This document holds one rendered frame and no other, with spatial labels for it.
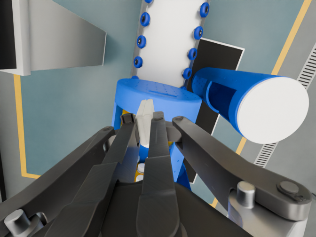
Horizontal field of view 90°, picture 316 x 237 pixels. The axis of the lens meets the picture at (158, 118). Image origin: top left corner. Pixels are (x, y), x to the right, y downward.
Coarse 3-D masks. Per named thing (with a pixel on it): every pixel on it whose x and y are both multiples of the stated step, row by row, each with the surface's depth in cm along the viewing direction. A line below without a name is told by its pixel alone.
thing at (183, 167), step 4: (184, 168) 176; (180, 172) 178; (184, 172) 176; (180, 176) 180; (184, 176) 173; (180, 180) 175; (184, 180) 169; (188, 180) 158; (184, 184) 165; (188, 184) 156; (188, 188) 155
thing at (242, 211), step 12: (240, 192) 6; (252, 192) 6; (228, 204) 6; (240, 204) 6; (252, 204) 6; (240, 216) 6; (252, 216) 5; (264, 216) 5; (276, 216) 5; (252, 228) 5; (264, 228) 5; (276, 228) 5; (288, 228) 5; (300, 228) 5
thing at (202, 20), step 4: (208, 0) 59; (200, 16) 59; (200, 20) 60; (204, 20) 62; (200, 24) 61; (192, 32) 60; (192, 36) 60; (196, 40) 63; (196, 44) 64; (196, 48) 65; (188, 52) 62; (192, 60) 66; (188, 64) 66; (192, 64) 68; (184, 80) 68; (184, 84) 69
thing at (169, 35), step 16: (160, 0) 59; (176, 0) 59; (192, 0) 59; (160, 16) 60; (176, 16) 60; (192, 16) 60; (144, 32) 62; (160, 32) 62; (176, 32) 62; (144, 48) 64; (160, 48) 64; (176, 48) 64; (144, 64) 66; (160, 64) 66; (176, 64) 66; (160, 80) 68; (176, 80) 69
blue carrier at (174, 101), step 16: (128, 80) 53; (144, 80) 62; (128, 96) 43; (144, 96) 40; (160, 96) 40; (176, 96) 45; (192, 96) 51; (176, 112) 42; (192, 112) 46; (144, 160) 79; (176, 160) 50; (176, 176) 56
